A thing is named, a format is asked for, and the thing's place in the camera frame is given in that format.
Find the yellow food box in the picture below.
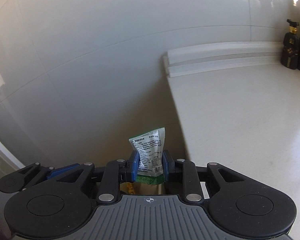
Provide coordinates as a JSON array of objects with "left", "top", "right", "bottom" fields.
[{"left": 120, "top": 182, "right": 136, "bottom": 195}]

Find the black sauce bottle left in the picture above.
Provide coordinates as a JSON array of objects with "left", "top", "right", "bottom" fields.
[{"left": 280, "top": 19, "right": 299, "bottom": 70}]

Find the green white snack packet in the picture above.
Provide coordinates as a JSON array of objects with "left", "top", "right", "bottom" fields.
[{"left": 129, "top": 127, "right": 165, "bottom": 185}]

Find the beige kitchen counter cabinet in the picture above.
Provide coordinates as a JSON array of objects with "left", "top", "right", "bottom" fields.
[{"left": 162, "top": 41, "right": 300, "bottom": 239}]

